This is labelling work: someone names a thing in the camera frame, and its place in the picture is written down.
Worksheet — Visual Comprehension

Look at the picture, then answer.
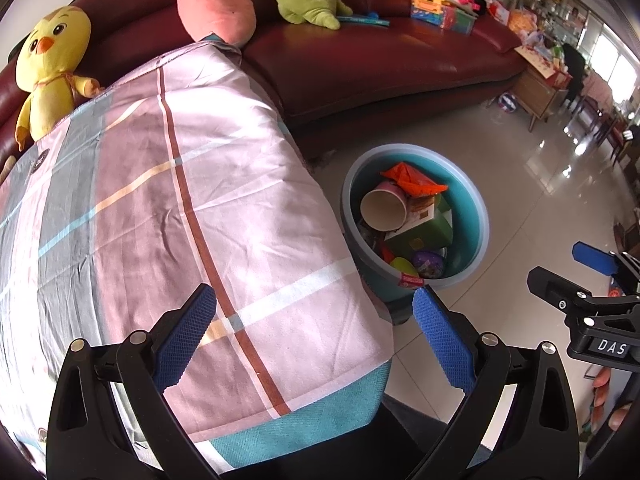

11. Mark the green tea box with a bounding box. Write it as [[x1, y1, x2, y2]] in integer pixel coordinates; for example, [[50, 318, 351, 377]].
[[385, 194, 454, 259]]

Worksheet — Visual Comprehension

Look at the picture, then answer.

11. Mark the pink paper cup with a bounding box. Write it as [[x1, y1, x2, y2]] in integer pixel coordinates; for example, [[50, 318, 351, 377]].
[[360, 181, 408, 232]]

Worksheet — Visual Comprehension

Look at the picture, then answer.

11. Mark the teal plastic trash bin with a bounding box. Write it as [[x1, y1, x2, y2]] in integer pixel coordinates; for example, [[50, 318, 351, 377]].
[[340, 143, 490, 325]]

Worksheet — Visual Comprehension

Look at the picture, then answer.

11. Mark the person's right hand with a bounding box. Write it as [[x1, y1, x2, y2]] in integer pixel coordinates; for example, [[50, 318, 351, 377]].
[[589, 367, 631, 431]]

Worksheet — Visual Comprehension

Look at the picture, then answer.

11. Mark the pink plaid tablecloth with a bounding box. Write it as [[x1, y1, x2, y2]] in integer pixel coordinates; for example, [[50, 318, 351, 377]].
[[1, 41, 393, 472]]

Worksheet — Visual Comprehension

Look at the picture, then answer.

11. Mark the small ball under table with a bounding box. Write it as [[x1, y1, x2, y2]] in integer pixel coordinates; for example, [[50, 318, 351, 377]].
[[497, 92, 518, 114]]

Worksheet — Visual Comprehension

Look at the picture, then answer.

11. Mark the wooden side table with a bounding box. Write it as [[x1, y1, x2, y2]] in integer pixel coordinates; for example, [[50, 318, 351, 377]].
[[512, 46, 573, 131]]

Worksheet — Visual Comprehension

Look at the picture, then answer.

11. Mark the colourful toy blocks box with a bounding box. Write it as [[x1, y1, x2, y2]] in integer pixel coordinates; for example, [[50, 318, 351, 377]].
[[410, 0, 486, 35]]

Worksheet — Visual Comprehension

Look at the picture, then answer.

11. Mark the dark red leather sofa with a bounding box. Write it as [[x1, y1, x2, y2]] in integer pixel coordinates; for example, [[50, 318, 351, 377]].
[[1, 0, 525, 157]]

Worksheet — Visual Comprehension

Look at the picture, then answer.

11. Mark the yellow chick plush toy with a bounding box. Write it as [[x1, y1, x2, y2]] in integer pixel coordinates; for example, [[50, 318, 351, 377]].
[[14, 6, 101, 151]]

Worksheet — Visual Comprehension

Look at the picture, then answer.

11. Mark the blue toy on sofa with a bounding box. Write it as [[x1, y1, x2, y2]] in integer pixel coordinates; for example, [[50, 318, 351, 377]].
[[337, 12, 390, 27]]

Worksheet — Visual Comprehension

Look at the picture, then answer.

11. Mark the pink carrot bunny plush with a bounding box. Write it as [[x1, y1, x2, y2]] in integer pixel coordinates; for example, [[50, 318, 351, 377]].
[[177, 0, 256, 48]]

